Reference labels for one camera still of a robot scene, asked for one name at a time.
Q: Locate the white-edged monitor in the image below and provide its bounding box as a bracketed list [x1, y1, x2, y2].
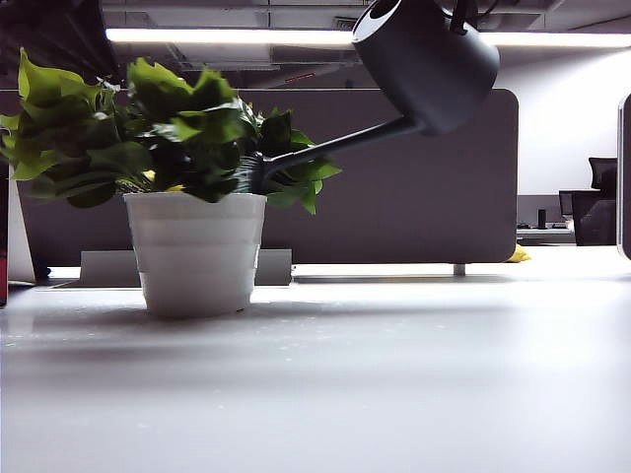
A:
[616, 91, 631, 260]

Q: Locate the black office chair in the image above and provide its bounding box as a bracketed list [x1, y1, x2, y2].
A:
[574, 157, 618, 246]

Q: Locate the white leaning board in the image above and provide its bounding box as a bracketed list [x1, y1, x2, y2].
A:
[7, 176, 38, 285]

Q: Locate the dark red box edge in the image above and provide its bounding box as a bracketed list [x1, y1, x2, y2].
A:
[0, 162, 11, 309]

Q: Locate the green leafy artificial plant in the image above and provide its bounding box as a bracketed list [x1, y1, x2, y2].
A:
[0, 47, 343, 216]

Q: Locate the dark grey watering can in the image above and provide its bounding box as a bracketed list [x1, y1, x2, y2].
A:
[240, 0, 502, 194]

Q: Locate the long ceiling light strip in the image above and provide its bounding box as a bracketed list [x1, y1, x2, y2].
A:
[105, 28, 631, 49]

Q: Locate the grey desk divider panel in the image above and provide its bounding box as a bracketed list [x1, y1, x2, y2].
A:
[0, 88, 520, 266]

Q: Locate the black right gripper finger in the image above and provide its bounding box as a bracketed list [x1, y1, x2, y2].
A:
[451, 0, 482, 36]

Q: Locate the white ribbed plant pot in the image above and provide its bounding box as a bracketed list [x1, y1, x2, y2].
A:
[122, 191, 268, 319]

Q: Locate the grey divider base bracket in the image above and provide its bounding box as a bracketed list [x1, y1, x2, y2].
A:
[79, 248, 294, 287]

